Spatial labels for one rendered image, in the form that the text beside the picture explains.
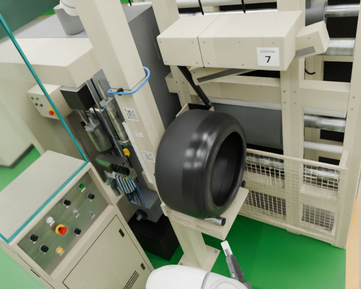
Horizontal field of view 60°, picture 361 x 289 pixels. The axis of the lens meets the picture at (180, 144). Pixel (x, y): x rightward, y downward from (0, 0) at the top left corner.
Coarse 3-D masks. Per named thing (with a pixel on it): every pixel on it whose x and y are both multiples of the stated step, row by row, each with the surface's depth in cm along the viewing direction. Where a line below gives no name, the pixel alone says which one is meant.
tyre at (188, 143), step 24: (192, 120) 148; (216, 120) 145; (168, 144) 144; (192, 144) 139; (216, 144) 140; (240, 144) 169; (168, 168) 143; (192, 168) 136; (216, 168) 189; (240, 168) 174; (168, 192) 147; (192, 192) 139; (216, 192) 182; (192, 216) 154; (216, 216) 156
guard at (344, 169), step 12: (276, 156) 179; (288, 156) 177; (288, 168) 182; (336, 168) 163; (276, 192) 202; (264, 204) 217; (252, 216) 234; (336, 216) 188; (300, 228) 216; (336, 228) 194; (336, 240) 202
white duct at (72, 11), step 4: (60, 0) 167; (64, 0) 164; (68, 0) 164; (60, 4) 169; (64, 4) 166; (68, 4) 166; (72, 4) 166; (64, 8) 168; (68, 8) 168; (72, 8) 168; (68, 12) 170; (72, 12) 170; (76, 12) 171
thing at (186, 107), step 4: (188, 104) 207; (192, 104) 205; (196, 104) 203; (200, 104) 202; (184, 108) 204; (188, 108) 208; (192, 108) 208; (196, 108) 206; (200, 108) 204; (204, 108) 202; (208, 108) 200; (212, 108) 196; (180, 112) 201; (176, 116) 199
